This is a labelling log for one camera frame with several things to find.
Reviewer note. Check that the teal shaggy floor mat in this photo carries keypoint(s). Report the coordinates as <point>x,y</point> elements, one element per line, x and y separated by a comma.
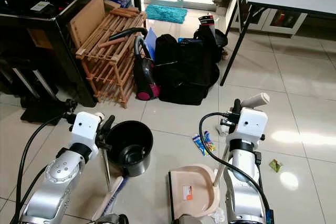
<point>166,13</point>

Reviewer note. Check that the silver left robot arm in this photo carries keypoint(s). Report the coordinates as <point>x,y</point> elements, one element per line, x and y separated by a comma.
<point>63,174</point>

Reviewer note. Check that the blue snack wrapper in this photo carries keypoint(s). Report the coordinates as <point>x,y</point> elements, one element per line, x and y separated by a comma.
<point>203,143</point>

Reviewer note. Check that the white card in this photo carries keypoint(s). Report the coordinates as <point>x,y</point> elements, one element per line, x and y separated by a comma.
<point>40,6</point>

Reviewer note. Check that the black and magenta vacuum cleaner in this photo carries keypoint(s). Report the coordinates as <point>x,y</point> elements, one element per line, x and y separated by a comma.
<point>144,85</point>

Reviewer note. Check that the black fabric bag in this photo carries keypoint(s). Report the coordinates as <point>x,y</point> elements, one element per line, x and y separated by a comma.
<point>186,72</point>

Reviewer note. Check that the wooden slatted shoe rack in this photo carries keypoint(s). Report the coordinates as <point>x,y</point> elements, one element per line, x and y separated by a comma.
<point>110,59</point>

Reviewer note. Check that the red and black device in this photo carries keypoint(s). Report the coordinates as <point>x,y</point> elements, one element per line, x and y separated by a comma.
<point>207,20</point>

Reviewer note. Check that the green crumpled wrapper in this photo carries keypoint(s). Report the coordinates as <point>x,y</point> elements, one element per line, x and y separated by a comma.
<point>275,166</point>

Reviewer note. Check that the black plastic bucket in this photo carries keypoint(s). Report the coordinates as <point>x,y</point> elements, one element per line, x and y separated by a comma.
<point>139,135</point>

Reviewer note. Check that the white low cabinet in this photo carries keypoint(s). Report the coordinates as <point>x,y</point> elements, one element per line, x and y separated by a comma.
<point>283,20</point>

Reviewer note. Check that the brown cardboard sheet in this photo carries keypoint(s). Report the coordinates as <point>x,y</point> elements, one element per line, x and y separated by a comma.
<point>86,22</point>

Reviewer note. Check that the black wheeled stand base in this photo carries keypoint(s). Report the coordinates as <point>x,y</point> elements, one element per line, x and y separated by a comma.
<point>44,113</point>

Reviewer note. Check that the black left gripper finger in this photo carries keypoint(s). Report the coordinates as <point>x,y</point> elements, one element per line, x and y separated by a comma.
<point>108,123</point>

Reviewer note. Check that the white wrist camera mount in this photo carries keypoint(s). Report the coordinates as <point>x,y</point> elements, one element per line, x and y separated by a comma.
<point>251,123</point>
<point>85,127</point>

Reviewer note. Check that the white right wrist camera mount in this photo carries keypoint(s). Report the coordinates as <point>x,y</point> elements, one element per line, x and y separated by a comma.
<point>251,123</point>

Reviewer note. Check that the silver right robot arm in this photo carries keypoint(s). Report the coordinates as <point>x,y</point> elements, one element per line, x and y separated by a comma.
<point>244,182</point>

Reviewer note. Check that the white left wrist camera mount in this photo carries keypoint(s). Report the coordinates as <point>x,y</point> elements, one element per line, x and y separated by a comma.
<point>85,127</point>

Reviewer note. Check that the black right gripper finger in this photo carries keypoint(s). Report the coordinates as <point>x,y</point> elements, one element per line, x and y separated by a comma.
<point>237,105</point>

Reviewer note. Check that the black glossy cabinet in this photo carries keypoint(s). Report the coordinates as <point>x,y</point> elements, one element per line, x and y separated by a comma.
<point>42,56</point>

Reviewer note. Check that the blue flat folder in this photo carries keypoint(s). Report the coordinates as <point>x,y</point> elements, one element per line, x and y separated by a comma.
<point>150,43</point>

